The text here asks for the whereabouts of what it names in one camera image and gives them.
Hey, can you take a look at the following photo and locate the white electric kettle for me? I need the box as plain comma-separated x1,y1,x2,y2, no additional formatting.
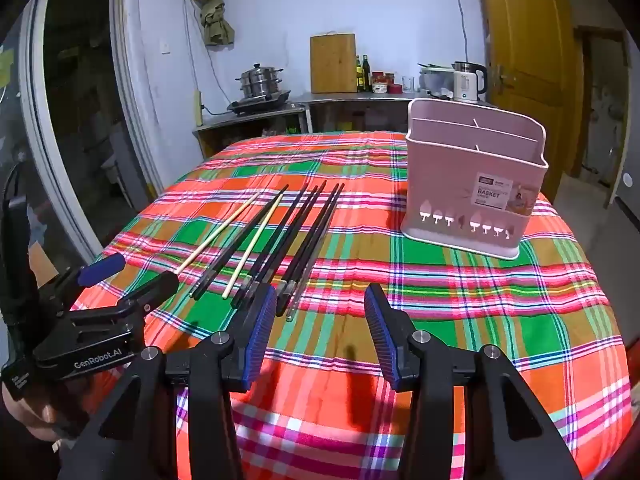
452,61,488,103

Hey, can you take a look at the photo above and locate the grey refrigerator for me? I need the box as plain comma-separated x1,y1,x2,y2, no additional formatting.
612,150,640,241

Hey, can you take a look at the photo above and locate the person's left hand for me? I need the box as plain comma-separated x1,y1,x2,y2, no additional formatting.
0,375,101,443

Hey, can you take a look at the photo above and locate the wooden cutting board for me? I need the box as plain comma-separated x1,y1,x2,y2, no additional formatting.
310,34,358,94

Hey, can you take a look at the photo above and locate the grey rice cooker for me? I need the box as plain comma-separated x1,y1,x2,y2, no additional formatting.
418,64,456,98

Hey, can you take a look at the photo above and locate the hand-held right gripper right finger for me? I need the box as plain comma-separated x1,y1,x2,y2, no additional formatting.
364,283,583,480

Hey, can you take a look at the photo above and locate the yellow wooden door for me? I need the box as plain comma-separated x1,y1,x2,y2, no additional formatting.
477,0,576,201

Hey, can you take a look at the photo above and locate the plaid tablecloth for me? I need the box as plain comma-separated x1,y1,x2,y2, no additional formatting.
70,131,633,480

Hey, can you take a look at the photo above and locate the steel steamer pot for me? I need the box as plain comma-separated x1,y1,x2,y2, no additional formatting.
236,63,285,98

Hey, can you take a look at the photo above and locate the light wooden chopstick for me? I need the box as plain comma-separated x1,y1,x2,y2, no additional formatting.
222,193,285,298
177,192,262,275

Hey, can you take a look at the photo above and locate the black induction stove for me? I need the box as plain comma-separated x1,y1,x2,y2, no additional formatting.
227,90,292,115

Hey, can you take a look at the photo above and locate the bunch of black chopsticks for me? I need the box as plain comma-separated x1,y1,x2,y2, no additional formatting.
190,180,347,318

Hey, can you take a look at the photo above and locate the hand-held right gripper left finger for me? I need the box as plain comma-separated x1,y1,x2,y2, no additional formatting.
57,284,278,480

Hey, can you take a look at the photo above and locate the olive hanging cloth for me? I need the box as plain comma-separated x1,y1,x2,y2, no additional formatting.
187,0,236,51

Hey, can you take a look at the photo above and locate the pink plastic utensil basket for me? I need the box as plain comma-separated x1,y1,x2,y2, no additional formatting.
400,98,549,261

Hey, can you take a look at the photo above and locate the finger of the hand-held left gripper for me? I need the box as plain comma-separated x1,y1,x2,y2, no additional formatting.
42,252,127,311
70,272,180,322

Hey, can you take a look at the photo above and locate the metal kitchen counter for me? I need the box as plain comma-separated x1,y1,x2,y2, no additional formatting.
295,91,501,133

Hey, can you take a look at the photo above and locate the glass sliding door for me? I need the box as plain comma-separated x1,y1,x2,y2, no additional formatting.
0,0,166,271

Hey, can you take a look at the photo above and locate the low metal stand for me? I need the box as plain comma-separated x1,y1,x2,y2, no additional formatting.
192,102,307,158

